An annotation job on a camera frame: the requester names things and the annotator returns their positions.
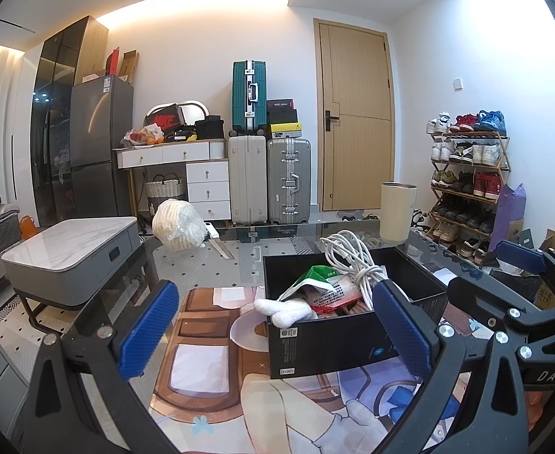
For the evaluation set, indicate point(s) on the purple bag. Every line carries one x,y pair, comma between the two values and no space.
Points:
511,217

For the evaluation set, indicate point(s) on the red shoe box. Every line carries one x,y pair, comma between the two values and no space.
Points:
164,118

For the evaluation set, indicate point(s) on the dark glass cabinet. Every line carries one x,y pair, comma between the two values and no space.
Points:
55,104

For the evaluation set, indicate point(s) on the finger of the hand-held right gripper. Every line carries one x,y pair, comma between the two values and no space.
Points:
518,255
480,298

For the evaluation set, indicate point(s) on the beige suitcase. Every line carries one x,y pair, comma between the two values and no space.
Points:
247,179

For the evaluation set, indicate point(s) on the shoe rack with shoes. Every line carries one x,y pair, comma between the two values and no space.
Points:
466,151

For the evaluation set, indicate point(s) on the teal suitcase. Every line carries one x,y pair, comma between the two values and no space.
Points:
242,99

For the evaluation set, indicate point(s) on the woven basket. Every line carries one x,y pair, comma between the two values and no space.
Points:
164,189

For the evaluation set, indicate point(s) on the black box with red print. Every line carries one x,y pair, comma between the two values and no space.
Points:
280,105

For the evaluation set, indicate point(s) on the grey coffee table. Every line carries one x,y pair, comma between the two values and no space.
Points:
69,241

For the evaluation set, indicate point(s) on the white dresser with drawers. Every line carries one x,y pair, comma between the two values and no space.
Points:
206,184

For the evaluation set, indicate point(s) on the white fluffy sock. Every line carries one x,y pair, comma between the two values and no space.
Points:
282,312

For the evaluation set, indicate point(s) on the white packet with red edge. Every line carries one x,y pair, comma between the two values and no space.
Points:
336,295

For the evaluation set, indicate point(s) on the black bag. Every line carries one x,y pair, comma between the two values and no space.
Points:
210,128

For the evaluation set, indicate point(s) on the wooden door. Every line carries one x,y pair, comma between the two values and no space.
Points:
353,151

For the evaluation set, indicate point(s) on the orange bag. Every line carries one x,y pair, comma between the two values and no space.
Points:
27,228

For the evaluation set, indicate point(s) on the grey refrigerator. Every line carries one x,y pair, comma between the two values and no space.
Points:
98,142

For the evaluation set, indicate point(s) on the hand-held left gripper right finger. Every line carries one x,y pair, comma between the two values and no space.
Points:
405,331

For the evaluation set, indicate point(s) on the green and white packet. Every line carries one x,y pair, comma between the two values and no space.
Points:
317,276

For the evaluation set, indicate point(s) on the wooden shoe rack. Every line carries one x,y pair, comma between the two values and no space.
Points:
471,135

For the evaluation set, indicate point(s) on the printed table mat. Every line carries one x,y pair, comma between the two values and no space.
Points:
258,411

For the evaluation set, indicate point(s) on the silver suitcase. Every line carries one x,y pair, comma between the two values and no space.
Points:
289,179

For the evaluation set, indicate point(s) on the white light switch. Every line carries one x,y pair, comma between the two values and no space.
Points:
456,83

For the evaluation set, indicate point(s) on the bag of fruit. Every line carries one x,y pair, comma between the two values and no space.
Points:
143,136

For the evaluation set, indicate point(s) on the black cardboard box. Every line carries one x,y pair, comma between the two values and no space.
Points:
306,345

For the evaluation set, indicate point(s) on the white plastic-wrapped bundle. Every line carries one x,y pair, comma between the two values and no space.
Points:
178,224

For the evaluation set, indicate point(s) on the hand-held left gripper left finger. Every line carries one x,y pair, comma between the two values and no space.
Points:
150,326

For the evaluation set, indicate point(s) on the black and yellow box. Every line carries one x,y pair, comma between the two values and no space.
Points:
283,127

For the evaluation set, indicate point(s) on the cream cylindrical bin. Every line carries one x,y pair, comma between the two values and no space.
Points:
395,213

